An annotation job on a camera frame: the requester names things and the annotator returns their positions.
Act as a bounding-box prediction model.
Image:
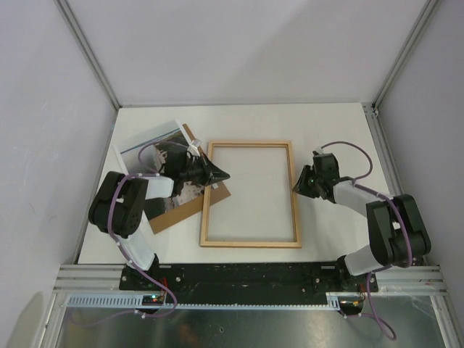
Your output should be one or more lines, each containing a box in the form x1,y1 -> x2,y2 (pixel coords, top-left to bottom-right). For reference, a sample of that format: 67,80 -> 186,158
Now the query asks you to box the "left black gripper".
180,152 -> 229,187

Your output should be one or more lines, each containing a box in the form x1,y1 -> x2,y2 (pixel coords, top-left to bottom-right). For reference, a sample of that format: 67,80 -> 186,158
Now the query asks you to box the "landscape photo print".
116,120 -> 204,217

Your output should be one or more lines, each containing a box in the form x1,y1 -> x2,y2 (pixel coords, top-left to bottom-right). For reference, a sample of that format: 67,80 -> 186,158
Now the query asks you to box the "wooden picture frame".
200,140 -> 302,249

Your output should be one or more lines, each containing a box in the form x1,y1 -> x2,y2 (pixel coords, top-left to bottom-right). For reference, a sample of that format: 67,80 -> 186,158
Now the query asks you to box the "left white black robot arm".
88,149 -> 231,290

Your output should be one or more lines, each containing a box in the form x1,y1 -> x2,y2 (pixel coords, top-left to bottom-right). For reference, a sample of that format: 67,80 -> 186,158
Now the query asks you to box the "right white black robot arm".
293,151 -> 431,291

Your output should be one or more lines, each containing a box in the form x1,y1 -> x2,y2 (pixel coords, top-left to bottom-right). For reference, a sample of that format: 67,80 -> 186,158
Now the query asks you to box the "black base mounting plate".
119,262 -> 378,306

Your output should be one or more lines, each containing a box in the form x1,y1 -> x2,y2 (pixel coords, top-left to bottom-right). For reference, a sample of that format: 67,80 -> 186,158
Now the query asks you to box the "shiny metal floor sheet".
57,297 -> 446,347

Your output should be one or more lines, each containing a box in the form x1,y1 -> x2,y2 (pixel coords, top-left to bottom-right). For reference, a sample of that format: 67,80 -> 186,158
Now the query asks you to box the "brown frame backing board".
144,123 -> 231,234

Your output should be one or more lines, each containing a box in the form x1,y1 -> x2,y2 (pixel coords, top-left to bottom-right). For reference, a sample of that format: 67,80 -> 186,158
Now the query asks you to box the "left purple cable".
68,141 -> 178,327

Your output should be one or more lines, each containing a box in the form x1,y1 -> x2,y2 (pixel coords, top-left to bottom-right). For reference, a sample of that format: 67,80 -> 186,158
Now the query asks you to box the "purple cable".
320,141 -> 416,340
68,141 -> 178,327

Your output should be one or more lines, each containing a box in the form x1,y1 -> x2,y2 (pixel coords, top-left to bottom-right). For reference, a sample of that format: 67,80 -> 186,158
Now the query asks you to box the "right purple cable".
320,141 -> 416,340

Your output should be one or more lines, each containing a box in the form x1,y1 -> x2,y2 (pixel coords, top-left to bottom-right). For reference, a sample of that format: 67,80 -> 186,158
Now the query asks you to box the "grey slotted cable duct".
67,294 -> 340,311

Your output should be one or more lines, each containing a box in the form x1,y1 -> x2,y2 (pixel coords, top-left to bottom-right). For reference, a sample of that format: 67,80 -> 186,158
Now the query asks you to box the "aluminium front rail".
53,265 -> 449,297

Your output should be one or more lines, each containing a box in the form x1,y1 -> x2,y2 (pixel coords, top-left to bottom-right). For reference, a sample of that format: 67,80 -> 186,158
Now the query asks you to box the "right aluminium corner post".
372,0 -> 442,109

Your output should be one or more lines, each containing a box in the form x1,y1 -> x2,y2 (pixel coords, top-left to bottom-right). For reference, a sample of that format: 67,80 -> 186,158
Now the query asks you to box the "aluminium corner post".
54,0 -> 121,111
372,0 -> 442,109

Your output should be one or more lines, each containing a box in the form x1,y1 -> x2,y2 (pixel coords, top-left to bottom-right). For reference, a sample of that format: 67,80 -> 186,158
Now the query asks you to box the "left aluminium corner post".
54,0 -> 121,111

